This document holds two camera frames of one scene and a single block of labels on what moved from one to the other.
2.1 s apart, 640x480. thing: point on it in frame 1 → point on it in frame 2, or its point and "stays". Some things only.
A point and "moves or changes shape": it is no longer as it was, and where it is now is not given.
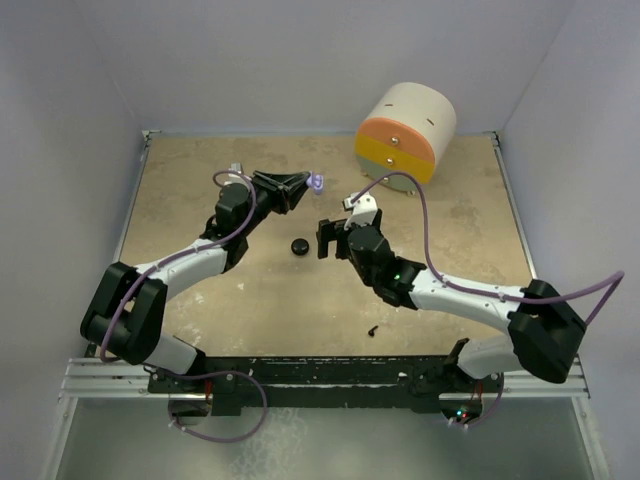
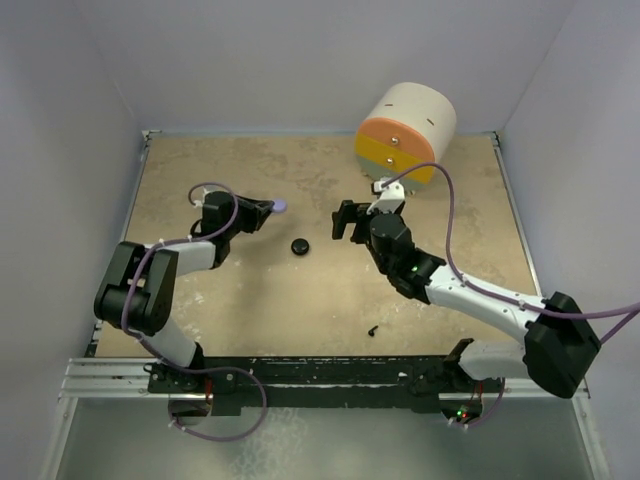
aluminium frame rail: x=100 y=379 stays
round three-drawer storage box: x=408 y=128 stays
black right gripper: x=328 y=232 → x=349 y=213
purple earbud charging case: x=316 y=181 moves or changes shape
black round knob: x=300 y=246 stays
